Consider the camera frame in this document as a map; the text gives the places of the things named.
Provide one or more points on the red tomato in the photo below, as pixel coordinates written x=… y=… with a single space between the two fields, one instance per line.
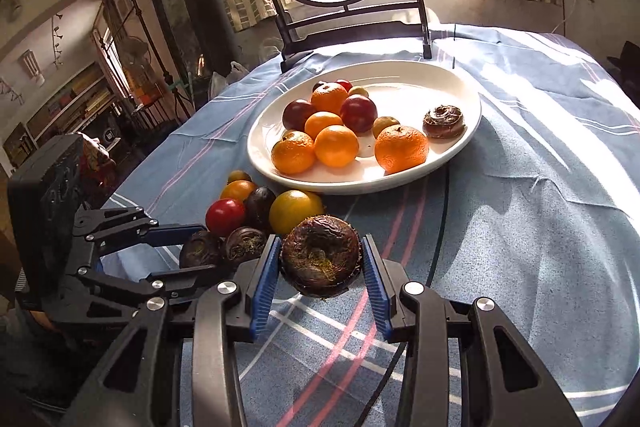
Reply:
x=225 y=217

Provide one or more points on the floor fan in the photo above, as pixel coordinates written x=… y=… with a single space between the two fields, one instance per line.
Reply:
x=134 y=52

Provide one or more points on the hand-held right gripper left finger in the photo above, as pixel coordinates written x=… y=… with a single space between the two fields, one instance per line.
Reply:
x=262 y=292

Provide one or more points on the white plastic bag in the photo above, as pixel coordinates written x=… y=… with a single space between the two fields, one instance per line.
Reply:
x=225 y=79

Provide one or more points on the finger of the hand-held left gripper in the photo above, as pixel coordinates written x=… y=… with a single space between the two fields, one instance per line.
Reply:
x=190 y=277
x=170 y=235

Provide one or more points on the orange tangerine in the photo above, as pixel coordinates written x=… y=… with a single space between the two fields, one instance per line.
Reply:
x=329 y=99
x=293 y=153
x=401 y=149
x=322 y=123
x=336 y=147

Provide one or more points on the white oval plate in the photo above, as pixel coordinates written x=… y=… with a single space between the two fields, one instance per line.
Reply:
x=400 y=77

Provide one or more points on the small yellow fruit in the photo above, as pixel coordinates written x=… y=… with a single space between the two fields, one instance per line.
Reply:
x=384 y=124
x=239 y=177
x=359 y=91

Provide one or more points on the black hat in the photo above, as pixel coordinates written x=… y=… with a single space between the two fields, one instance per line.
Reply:
x=625 y=62

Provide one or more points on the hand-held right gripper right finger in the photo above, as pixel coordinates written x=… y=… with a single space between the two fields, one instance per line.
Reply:
x=377 y=292

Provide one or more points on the yellow tomato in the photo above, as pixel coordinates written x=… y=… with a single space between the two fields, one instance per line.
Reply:
x=292 y=211

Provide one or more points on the blue striped tablecloth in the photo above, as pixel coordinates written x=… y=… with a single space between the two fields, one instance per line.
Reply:
x=525 y=207

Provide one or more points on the bookshelf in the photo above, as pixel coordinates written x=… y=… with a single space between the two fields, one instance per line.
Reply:
x=65 y=107

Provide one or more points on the dark wrinkled round fruit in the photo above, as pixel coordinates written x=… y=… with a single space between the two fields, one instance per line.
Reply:
x=444 y=122
x=320 y=257
x=200 y=249
x=245 y=243

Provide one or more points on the orange tomato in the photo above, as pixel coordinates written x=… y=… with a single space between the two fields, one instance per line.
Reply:
x=239 y=191

